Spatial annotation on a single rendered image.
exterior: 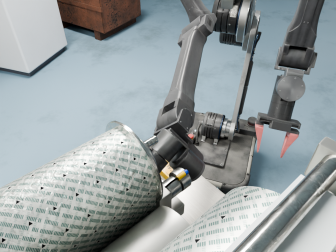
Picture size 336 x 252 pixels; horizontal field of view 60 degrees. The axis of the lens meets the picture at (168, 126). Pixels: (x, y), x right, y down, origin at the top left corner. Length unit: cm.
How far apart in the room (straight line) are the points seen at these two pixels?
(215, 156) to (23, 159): 140
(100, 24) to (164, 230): 340
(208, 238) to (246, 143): 178
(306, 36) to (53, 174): 59
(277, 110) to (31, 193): 58
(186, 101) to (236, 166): 120
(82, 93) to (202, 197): 220
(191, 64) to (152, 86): 211
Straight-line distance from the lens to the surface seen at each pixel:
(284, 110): 76
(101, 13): 364
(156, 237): 41
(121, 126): 43
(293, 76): 69
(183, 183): 52
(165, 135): 60
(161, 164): 60
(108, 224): 42
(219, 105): 267
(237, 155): 190
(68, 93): 293
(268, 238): 17
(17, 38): 311
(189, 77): 75
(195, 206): 84
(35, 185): 40
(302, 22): 73
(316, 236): 21
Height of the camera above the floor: 160
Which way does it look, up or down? 42 degrees down
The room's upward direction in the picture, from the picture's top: straight up
